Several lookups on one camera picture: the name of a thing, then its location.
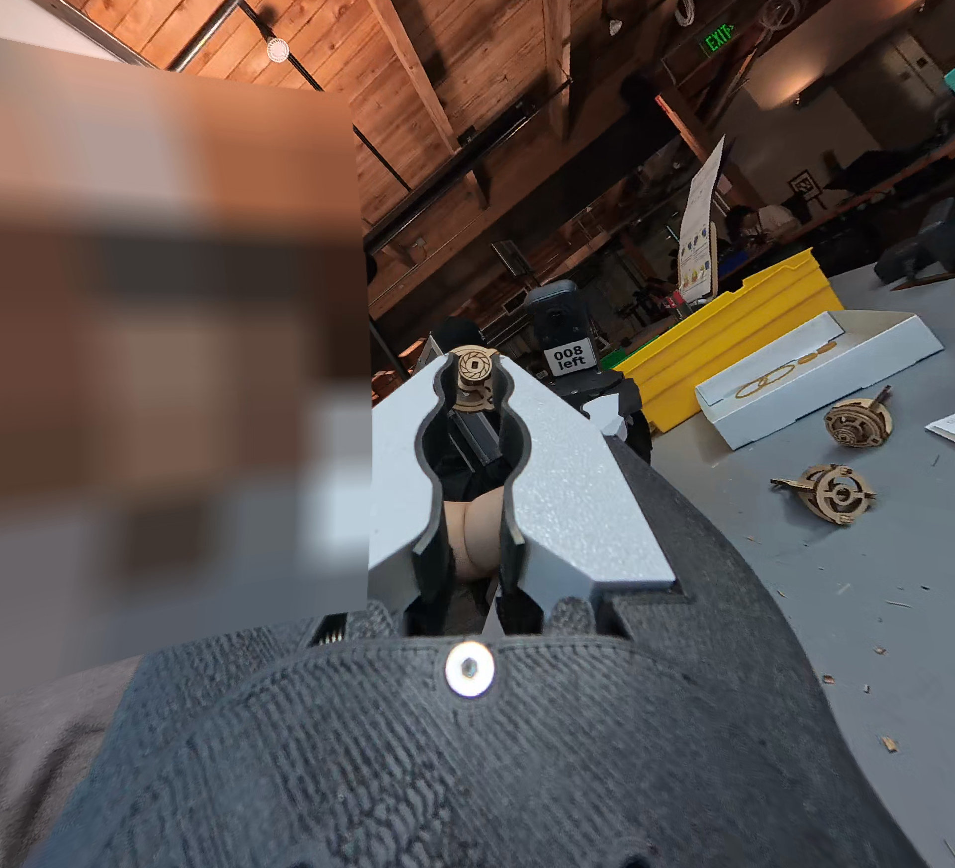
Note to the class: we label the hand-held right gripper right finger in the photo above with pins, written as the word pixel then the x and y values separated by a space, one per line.
pixel 582 510

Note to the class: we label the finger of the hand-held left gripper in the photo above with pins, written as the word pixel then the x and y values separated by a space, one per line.
pixel 610 414

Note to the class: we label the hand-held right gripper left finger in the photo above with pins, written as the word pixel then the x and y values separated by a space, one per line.
pixel 395 495

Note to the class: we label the small wooden gear assembly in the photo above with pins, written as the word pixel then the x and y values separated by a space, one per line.
pixel 474 376

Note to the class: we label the wooden wheel frame with shaft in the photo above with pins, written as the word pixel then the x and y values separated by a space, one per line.
pixel 832 495

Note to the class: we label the yellow plastic bin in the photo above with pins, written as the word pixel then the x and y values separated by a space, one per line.
pixel 731 338

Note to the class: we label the thin wooden rings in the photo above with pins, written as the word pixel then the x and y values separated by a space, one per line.
pixel 762 382

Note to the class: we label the printed poster board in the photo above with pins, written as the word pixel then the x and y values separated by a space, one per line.
pixel 701 227

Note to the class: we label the white cardboard box lid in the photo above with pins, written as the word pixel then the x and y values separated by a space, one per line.
pixel 821 361

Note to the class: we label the small wooden drum assembly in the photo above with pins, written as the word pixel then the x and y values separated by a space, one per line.
pixel 858 424

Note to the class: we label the green exit sign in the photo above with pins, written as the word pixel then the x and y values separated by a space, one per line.
pixel 720 39

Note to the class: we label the dark grey device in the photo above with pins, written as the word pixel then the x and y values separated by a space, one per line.
pixel 932 241

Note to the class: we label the round white ceiling disc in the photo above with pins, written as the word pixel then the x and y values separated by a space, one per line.
pixel 277 50

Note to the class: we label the pale overhead panel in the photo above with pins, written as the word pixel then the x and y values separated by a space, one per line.
pixel 30 10

